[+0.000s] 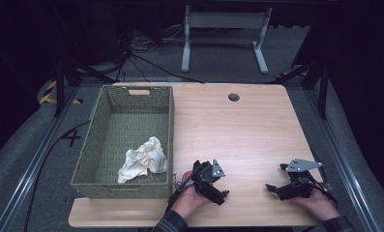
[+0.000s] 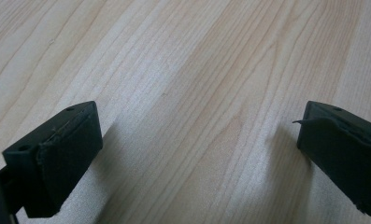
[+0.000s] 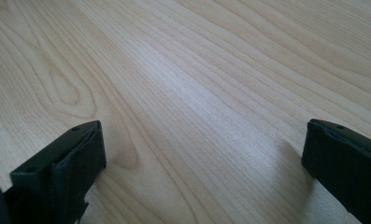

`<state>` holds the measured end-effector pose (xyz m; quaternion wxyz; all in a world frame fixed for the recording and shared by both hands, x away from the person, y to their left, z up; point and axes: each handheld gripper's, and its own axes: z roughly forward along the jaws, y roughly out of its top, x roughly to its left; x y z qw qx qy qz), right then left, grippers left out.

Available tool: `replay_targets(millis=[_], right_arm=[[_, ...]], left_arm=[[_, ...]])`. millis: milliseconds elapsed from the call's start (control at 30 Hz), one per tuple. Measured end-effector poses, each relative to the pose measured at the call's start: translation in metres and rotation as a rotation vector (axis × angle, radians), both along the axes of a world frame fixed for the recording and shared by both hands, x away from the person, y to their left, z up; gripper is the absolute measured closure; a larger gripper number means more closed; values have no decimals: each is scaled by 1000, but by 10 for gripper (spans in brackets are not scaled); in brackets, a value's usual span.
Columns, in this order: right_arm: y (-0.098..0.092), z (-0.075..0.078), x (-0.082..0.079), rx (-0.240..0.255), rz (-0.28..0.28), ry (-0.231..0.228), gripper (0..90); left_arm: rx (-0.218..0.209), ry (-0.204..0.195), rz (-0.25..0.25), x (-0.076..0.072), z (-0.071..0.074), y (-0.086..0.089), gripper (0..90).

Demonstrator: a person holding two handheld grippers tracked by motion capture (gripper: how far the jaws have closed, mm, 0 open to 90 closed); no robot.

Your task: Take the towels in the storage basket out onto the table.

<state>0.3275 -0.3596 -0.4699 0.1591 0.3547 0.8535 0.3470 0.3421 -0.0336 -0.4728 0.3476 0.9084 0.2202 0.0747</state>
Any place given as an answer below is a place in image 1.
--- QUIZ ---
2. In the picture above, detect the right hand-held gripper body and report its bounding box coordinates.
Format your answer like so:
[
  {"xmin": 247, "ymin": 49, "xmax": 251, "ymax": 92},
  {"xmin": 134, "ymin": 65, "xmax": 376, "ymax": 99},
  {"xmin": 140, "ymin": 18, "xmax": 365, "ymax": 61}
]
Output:
[{"xmin": 276, "ymin": 158, "xmax": 323, "ymax": 201}]

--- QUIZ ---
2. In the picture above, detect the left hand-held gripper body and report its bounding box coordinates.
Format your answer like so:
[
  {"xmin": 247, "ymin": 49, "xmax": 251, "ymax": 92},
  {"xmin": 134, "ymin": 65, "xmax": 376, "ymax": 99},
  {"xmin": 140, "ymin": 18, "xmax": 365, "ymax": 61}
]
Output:
[{"xmin": 192, "ymin": 158, "xmax": 226, "ymax": 194}]

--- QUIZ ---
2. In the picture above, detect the white cloth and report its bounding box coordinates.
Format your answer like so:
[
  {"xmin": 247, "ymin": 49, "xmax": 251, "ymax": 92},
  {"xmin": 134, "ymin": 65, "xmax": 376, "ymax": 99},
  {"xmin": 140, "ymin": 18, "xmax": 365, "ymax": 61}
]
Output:
[{"xmin": 117, "ymin": 135, "xmax": 168, "ymax": 184}]

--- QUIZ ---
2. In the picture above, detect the green woven basket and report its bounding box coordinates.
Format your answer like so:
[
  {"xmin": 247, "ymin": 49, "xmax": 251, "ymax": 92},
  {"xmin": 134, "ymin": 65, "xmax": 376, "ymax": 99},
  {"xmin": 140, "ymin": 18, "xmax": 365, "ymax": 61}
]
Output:
[{"xmin": 71, "ymin": 84, "xmax": 175, "ymax": 200}]

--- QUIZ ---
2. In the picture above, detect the person's left hand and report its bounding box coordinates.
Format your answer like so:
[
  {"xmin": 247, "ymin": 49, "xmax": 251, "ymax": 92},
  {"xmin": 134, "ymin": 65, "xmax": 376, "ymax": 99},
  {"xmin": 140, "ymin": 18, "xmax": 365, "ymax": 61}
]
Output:
[{"xmin": 171, "ymin": 170, "xmax": 213, "ymax": 220}]

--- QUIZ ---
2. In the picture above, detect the person's right hand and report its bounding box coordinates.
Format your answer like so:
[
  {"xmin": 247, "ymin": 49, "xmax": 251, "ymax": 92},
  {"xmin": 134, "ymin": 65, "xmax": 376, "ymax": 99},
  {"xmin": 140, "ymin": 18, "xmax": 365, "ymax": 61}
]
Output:
[{"xmin": 290, "ymin": 189, "xmax": 340, "ymax": 221}]

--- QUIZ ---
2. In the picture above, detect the black metal stand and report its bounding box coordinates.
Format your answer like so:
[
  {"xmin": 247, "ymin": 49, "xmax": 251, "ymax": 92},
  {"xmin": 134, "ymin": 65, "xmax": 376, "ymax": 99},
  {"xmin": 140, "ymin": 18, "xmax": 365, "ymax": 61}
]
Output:
[
  {"xmin": 266, "ymin": 59, "xmax": 330, "ymax": 120},
  {"xmin": 53, "ymin": 56, "xmax": 116, "ymax": 118}
]

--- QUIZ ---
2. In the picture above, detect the yellow black hazard tape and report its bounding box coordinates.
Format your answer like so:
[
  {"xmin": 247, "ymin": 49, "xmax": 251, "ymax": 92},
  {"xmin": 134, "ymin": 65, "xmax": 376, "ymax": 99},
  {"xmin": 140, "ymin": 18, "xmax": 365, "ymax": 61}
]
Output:
[{"xmin": 39, "ymin": 79, "xmax": 83, "ymax": 105}]

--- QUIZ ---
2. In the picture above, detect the right hand-held gripper cable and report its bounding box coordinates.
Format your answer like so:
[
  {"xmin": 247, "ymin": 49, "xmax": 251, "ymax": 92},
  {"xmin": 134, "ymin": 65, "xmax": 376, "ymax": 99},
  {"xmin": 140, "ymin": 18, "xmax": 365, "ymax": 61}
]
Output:
[{"xmin": 304, "ymin": 178, "xmax": 340, "ymax": 207}]

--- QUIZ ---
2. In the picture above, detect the aluminium floor rail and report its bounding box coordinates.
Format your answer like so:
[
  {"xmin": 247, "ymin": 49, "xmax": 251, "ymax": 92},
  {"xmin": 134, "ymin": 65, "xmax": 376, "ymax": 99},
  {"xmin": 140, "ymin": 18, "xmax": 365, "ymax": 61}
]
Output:
[
  {"xmin": 304, "ymin": 86, "xmax": 382, "ymax": 232},
  {"xmin": 0, "ymin": 85, "xmax": 81, "ymax": 232}
]

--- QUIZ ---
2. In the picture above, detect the long black cable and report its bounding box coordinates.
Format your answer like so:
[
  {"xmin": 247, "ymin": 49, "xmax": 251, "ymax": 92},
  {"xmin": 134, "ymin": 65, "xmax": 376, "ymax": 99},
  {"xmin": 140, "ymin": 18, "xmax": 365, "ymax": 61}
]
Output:
[{"xmin": 131, "ymin": 53, "xmax": 204, "ymax": 84}]

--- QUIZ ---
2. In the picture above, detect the tangle of cables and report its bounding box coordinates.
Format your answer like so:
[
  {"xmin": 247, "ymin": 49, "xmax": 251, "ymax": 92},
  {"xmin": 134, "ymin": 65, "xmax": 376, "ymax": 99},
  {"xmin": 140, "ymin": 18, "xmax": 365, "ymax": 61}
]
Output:
[{"xmin": 128, "ymin": 27, "xmax": 186, "ymax": 54}]

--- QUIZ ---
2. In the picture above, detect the grey metal table frame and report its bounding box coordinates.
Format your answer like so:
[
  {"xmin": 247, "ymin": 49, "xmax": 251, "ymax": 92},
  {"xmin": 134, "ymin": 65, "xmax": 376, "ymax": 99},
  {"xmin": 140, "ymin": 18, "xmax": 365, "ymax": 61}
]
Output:
[{"xmin": 181, "ymin": 4, "xmax": 274, "ymax": 74}]

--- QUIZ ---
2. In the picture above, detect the black floor cable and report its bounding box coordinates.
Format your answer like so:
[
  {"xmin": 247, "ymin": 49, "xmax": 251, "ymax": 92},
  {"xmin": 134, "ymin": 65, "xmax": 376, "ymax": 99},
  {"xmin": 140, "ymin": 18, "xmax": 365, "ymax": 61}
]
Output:
[{"xmin": 23, "ymin": 119, "xmax": 92, "ymax": 232}]

